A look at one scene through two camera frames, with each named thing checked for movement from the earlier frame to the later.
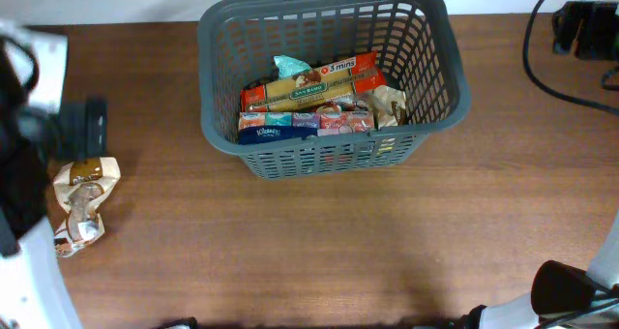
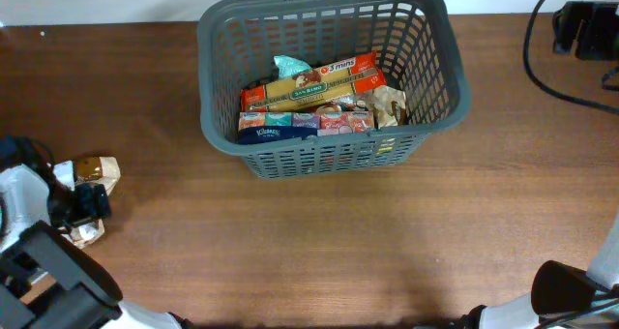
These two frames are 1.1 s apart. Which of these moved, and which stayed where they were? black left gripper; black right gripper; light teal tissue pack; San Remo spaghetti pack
Moved: black left gripper
Stayed: black right gripper; San Remo spaghetti pack; light teal tissue pack
